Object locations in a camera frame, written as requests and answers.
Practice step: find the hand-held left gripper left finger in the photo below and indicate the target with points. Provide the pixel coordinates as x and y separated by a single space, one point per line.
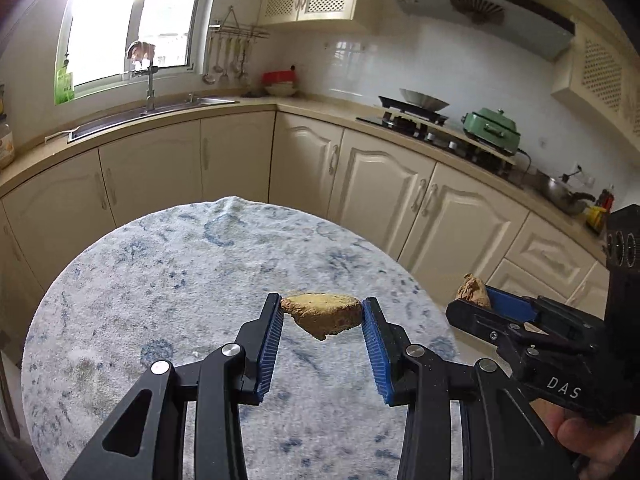
267 340

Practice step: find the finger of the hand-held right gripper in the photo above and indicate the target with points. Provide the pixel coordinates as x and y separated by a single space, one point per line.
470 320
510 305

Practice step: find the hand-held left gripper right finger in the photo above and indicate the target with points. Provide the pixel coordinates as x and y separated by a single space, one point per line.
375 350

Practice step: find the brown knobbly lump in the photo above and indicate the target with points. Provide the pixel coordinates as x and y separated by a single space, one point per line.
472 290

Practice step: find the yellowish brown crust chunk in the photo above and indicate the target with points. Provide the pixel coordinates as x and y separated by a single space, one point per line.
320 315

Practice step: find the person's right hand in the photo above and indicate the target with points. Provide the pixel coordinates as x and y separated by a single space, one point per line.
590 445

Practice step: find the cream cabinet drawer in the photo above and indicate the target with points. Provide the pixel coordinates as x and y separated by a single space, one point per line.
517 282
550 250

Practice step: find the cream end base cabinet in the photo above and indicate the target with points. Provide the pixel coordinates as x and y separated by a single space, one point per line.
592 287

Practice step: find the yellow and red container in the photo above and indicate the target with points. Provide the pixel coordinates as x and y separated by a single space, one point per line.
597 212

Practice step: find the cream stove base cabinet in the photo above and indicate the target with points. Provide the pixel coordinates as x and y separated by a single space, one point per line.
380 190

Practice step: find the black gas hob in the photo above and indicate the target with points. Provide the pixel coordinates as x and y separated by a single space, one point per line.
450 147

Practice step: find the green electric cooker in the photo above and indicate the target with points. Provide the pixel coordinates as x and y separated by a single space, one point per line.
492 130

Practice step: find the steel wok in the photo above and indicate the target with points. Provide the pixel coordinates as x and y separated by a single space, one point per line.
422 99

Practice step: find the white bowl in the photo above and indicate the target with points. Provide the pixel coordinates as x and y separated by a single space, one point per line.
280 91

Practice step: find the stainless steel double sink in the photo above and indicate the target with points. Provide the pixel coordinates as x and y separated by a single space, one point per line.
150 112

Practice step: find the red pot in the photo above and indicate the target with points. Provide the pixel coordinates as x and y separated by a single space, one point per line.
280 77

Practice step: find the hanging steel kitchen utensil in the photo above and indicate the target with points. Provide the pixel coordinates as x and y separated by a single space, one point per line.
245 76
235 67
224 72

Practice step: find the hanging steel ladle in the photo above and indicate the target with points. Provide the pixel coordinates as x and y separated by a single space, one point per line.
209 77

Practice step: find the white flat utensil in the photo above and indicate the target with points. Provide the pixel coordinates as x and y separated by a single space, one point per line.
57 135

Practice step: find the green dish soap bottle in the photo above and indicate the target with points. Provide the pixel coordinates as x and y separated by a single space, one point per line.
64 85

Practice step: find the clear plastic jar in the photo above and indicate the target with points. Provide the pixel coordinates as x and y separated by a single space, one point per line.
5 145

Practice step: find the white framed window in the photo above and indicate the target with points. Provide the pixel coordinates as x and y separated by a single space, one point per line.
100 20

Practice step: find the white wall socket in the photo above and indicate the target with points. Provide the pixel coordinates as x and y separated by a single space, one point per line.
582 172

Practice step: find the steel wall utensil rack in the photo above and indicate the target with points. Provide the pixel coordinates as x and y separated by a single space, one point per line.
237 30

